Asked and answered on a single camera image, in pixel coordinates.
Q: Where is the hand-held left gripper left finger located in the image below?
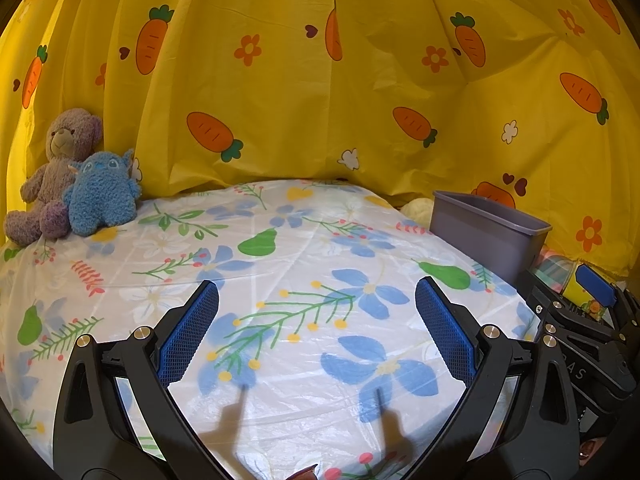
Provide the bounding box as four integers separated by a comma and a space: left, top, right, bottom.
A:
52, 280, 221, 480

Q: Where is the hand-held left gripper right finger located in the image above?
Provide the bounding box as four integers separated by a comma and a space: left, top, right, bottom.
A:
415, 276, 583, 480

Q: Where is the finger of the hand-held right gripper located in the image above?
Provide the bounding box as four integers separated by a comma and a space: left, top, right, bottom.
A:
575, 264, 640, 321
532, 285, 616, 346

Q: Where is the grey plastic bin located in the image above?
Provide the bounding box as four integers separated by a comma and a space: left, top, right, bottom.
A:
431, 190, 552, 281

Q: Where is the yellow tissue pack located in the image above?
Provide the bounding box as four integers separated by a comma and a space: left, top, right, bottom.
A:
562, 280, 608, 318

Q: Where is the pastel plaid pouch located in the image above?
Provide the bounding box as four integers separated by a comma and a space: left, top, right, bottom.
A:
530, 252, 578, 296

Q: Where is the pale round object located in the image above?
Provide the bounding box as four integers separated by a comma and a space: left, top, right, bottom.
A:
402, 199, 433, 223

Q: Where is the floral plastic table cover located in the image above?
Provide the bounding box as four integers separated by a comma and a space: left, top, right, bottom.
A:
0, 178, 546, 480

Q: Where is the blue plush toy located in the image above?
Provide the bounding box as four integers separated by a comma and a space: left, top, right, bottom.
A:
67, 148, 143, 236

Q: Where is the purple teddy bear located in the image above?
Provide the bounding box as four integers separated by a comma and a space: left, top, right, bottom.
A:
5, 107, 104, 247

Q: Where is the yellow carrot print curtain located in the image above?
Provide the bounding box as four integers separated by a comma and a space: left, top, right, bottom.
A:
0, 0, 640, 281

